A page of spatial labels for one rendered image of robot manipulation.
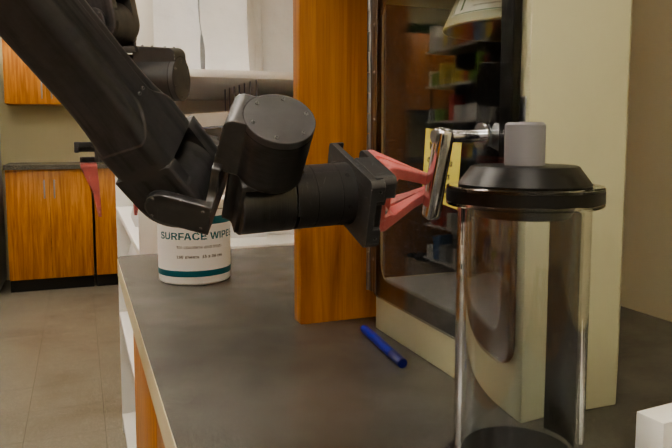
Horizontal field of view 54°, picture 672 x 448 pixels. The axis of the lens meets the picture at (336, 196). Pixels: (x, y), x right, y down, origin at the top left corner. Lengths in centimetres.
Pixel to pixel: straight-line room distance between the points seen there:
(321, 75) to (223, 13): 95
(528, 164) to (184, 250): 80
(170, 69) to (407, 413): 50
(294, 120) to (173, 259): 70
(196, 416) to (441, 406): 23
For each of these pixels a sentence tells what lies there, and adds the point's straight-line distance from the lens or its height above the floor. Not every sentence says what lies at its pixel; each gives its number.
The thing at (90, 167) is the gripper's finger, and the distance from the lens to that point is 91.
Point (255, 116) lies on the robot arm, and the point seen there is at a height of 122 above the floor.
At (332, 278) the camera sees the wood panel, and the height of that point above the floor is 100.
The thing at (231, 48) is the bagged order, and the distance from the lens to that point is 183.
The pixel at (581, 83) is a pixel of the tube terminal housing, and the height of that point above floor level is 125.
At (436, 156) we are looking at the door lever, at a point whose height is 118.
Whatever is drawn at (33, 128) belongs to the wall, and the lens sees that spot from 605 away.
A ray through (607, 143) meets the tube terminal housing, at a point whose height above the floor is 119.
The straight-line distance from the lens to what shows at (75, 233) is 555.
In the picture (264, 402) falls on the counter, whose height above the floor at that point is 94.
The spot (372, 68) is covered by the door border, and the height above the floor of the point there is 129.
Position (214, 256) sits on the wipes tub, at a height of 99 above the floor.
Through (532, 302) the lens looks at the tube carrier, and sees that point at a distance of 45.
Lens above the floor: 120
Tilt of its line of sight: 5 degrees down
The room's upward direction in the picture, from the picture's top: straight up
